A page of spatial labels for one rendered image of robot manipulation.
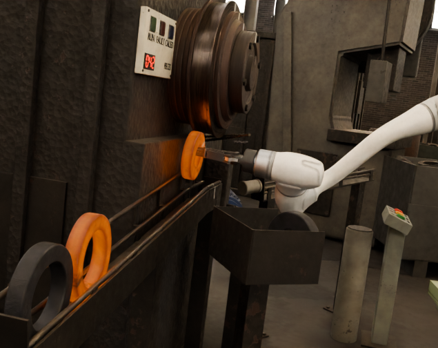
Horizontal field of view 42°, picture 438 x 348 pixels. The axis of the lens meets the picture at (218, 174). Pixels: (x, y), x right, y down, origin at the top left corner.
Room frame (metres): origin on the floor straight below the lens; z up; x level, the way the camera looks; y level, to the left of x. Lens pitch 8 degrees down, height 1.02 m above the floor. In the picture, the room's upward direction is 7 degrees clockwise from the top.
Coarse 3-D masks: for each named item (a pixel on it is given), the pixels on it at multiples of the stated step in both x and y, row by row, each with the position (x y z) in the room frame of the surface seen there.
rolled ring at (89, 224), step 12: (84, 216) 1.14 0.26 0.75; (96, 216) 1.15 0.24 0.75; (72, 228) 1.11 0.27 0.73; (84, 228) 1.10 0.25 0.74; (96, 228) 1.14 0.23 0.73; (108, 228) 1.22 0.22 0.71; (72, 240) 1.08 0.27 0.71; (84, 240) 1.09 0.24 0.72; (96, 240) 1.21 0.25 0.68; (108, 240) 1.22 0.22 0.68; (72, 252) 1.07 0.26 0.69; (84, 252) 1.09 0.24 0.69; (96, 252) 1.22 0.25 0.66; (108, 252) 1.23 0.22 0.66; (96, 264) 1.21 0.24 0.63; (96, 276) 1.19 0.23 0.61; (72, 288) 1.07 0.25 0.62; (84, 288) 1.11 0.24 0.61; (72, 300) 1.10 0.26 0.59
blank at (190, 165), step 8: (192, 136) 1.79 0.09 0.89; (200, 136) 1.82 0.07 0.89; (184, 144) 1.78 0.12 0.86; (192, 144) 1.77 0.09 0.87; (200, 144) 1.84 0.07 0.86; (184, 152) 1.77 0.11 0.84; (192, 152) 1.76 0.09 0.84; (184, 160) 1.76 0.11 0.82; (192, 160) 1.78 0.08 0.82; (200, 160) 1.87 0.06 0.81; (184, 168) 1.77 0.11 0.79; (192, 168) 1.79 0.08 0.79; (200, 168) 1.89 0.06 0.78; (184, 176) 1.80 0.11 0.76; (192, 176) 1.81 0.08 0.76
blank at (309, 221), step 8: (280, 216) 1.49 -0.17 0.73; (288, 216) 1.47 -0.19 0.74; (296, 216) 1.46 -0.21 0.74; (304, 216) 1.46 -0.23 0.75; (272, 224) 1.51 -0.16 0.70; (280, 224) 1.49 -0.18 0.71; (288, 224) 1.47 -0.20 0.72; (296, 224) 1.45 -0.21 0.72; (304, 224) 1.44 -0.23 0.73; (312, 224) 1.44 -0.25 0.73
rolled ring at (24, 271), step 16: (32, 256) 0.93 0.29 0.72; (48, 256) 0.96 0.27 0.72; (64, 256) 1.02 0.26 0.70; (16, 272) 0.91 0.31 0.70; (32, 272) 0.91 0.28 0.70; (64, 272) 1.03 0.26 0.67; (16, 288) 0.89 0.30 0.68; (32, 288) 0.91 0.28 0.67; (64, 288) 1.03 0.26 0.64; (16, 304) 0.89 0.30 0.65; (48, 304) 1.03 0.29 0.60; (64, 304) 1.03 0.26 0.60; (48, 320) 1.00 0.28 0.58
